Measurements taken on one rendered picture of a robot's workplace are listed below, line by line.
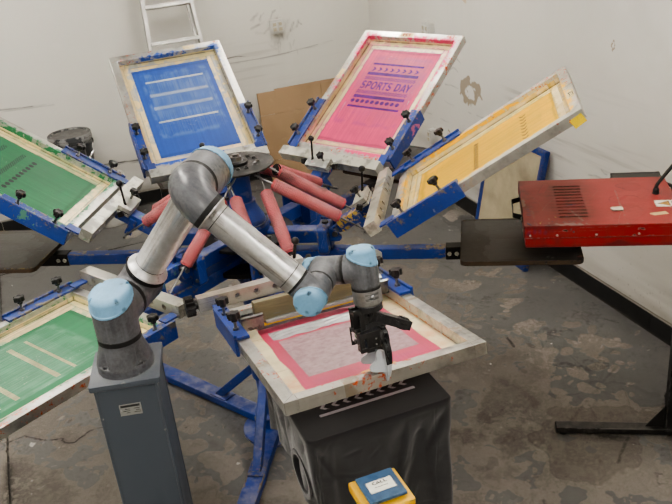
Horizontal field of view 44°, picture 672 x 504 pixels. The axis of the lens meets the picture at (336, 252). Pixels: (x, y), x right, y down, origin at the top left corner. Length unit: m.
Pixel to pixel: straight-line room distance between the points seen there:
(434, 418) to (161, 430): 0.77
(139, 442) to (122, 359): 0.26
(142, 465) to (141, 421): 0.15
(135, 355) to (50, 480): 1.84
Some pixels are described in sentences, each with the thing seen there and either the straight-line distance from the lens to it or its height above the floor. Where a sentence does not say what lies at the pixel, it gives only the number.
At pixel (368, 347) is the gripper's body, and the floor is 1.25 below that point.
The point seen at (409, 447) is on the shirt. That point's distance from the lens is 2.49.
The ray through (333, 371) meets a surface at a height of 1.10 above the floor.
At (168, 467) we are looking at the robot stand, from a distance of 2.43.
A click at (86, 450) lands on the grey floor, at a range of 4.14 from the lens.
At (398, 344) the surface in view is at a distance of 2.43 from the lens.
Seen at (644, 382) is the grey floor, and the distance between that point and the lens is 4.25.
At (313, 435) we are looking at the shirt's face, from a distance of 2.35.
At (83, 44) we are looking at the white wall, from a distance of 6.51.
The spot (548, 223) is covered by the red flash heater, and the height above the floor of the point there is 1.10.
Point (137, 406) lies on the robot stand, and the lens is 2.31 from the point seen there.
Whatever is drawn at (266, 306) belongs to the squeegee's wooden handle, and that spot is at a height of 1.11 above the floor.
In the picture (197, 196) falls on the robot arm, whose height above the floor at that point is 1.70.
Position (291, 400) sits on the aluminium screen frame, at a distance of 2.13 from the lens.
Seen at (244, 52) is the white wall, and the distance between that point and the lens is 6.74.
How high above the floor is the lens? 2.39
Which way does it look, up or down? 25 degrees down
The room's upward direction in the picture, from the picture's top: 6 degrees counter-clockwise
